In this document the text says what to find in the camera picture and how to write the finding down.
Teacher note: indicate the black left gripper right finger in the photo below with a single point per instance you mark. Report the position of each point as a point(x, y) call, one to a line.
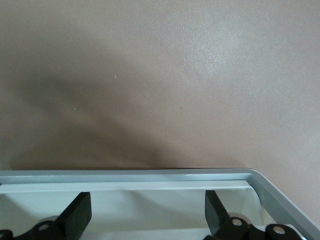
point(217, 215)

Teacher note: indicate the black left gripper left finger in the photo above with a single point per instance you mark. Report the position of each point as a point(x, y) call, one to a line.
point(72, 217)

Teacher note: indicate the white drawer cabinet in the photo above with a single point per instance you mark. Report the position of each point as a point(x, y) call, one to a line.
point(150, 175)

